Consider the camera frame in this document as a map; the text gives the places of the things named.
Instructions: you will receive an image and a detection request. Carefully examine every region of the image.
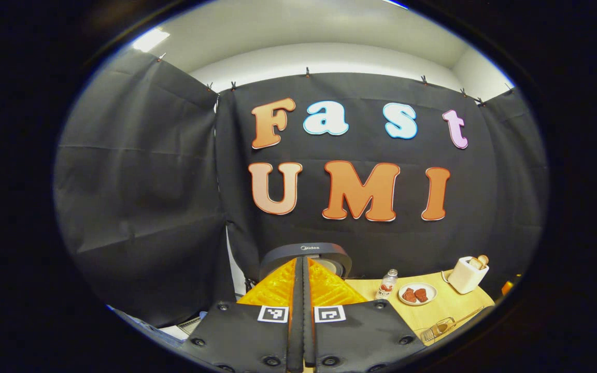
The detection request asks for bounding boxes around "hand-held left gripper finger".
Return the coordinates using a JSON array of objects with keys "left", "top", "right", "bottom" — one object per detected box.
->
[
  {"left": 303, "top": 257, "right": 426, "bottom": 373},
  {"left": 182, "top": 257, "right": 303, "bottom": 373}
]

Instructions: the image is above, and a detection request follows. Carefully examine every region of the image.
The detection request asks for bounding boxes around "wooden spoon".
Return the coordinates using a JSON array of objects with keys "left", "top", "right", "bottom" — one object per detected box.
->
[{"left": 431, "top": 307, "right": 486, "bottom": 337}]

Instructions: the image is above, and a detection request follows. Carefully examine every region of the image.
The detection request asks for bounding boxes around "black rice cooker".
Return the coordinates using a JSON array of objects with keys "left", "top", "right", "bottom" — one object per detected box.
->
[{"left": 259, "top": 242, "right": 353, "bottom": 283}]

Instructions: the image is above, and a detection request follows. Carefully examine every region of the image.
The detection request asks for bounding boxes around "wire mesh chopstick holder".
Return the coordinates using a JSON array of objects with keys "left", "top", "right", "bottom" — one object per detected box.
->
[{"left": 421, "top": 317, "right": 456, "bottom": 343}]

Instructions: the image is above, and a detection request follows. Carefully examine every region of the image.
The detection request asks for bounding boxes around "white toaster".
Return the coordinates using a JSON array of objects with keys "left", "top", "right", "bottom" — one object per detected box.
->
[{"left": 447, "top": 256, "right": 490, "bottom": 295}]

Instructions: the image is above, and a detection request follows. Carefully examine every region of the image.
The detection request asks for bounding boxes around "clear drink bottle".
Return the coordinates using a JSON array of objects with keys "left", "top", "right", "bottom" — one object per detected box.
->
[{"left": 376, "top": 269, "right": 399, "bottom": 300}]

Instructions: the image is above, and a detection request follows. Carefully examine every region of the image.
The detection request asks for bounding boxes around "white round plate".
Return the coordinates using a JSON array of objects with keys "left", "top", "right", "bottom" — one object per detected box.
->
[{"left": 398, "top": 282, "right": 438, "bottom": 306}]

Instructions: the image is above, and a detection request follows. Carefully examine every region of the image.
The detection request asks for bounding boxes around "black backdrop cloth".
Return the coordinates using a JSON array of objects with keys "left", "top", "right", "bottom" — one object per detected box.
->
[{"left": 52, "top": 49, "right": 550, "bottom": 332}]

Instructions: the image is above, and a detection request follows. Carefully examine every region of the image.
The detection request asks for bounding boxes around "row of backdrop clips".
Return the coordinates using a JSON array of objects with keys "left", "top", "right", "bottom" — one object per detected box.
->
[{"left": 157, "top": 52, "right": 514, "bottom": 106}]

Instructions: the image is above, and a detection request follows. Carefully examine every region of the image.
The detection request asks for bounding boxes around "ceiling light panel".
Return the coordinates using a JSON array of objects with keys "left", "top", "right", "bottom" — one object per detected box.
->
[{"left": 132, "top": 27, "right": 171, "bottom": 53}]

